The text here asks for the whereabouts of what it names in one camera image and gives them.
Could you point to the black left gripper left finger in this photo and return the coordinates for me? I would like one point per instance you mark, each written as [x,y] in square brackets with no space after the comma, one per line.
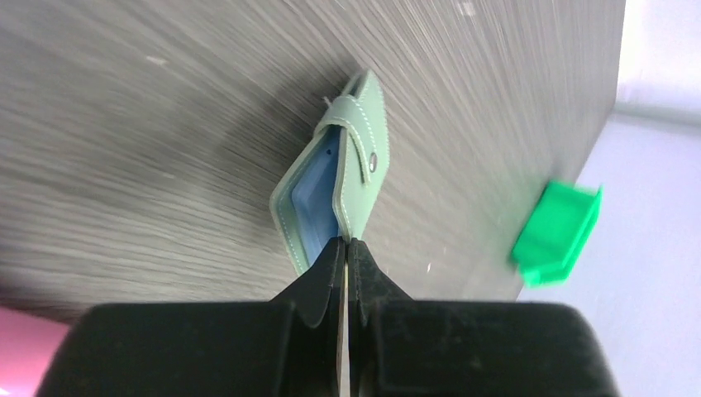
[312,366]

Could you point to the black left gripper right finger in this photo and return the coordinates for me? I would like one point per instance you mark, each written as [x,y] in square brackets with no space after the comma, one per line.
[368,285]

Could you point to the mint green card holder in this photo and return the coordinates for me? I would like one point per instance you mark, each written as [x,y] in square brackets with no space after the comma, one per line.
[331,188]

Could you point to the green plastic bin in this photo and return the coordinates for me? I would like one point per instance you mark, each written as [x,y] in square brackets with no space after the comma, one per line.
[553,237]

